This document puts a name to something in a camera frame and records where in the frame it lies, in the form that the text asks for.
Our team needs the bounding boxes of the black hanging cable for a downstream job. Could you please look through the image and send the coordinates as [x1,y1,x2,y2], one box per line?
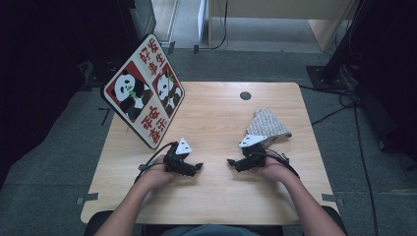
[200,0,229,51]

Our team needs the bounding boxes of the person's left hand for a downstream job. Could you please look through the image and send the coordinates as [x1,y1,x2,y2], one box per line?
[141,155,176,191]

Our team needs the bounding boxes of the dark computer tower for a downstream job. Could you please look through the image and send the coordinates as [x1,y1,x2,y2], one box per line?
[117,0,157,57]

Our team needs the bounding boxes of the right hand-held gripper cable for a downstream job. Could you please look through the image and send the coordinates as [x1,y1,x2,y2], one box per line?
[265,148,301,180]

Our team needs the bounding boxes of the black metal stand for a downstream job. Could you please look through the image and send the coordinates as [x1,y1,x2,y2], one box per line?
[306,0,372,91]

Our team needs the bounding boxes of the hand-held gripper cable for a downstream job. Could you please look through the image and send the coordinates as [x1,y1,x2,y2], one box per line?
[134,141,180,185]
[265,148,301,180]

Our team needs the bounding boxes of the black stand base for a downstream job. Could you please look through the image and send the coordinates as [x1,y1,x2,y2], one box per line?
[85,60,116,88]

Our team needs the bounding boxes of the grey floor tape piece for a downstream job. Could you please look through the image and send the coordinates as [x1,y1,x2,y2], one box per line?
[322,193,345,207]
[76,193,99,206]

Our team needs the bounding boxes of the person's blue-grey trousers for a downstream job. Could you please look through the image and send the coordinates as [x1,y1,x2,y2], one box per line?
[160,224,260,236]

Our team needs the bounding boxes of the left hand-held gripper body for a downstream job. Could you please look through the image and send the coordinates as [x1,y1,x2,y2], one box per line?
[162,137,195,177]

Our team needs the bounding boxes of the left hand-held gripper cable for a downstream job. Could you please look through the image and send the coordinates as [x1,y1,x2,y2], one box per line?
[134,141,180,185]

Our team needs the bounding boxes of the square panda picture board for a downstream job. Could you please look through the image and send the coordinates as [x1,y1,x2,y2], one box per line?
[100,32,186,150]

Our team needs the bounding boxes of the light wooden cabinet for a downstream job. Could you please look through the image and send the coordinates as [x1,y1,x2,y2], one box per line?
[208,0,358,53]

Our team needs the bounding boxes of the grey patterned cloth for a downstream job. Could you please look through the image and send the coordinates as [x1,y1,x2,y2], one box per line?
[245,107,293,147]

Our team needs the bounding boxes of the long black floor cable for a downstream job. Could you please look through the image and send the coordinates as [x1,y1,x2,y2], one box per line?
[353,97,381,236]

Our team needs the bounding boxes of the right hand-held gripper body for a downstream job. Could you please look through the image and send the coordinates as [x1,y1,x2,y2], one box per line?
[238,134,268,172]

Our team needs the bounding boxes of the black chair armrest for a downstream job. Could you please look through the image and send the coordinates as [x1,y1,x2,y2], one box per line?
[323,206,348,236]
[83,209,114,236]

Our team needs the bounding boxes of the person's right hand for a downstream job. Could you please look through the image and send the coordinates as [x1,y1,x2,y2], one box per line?
[257,156,296,184]

